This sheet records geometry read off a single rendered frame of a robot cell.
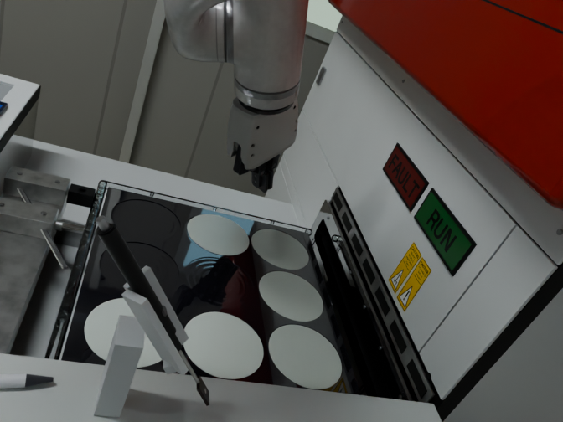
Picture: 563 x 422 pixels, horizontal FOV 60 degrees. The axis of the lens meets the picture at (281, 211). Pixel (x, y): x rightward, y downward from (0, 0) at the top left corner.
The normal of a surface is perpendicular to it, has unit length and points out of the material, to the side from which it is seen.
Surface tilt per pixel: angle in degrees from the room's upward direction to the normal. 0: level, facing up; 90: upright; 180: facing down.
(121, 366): 90
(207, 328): 0
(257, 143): 93
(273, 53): 104
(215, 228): 1
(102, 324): 0
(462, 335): 90
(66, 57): 90
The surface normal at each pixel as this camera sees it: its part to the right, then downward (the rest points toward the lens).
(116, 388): 0.15, 0.56
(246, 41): -0.04, 0.69
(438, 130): -0.92, -0.22
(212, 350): 0.36, -0.80
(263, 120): 0.57, 0.63
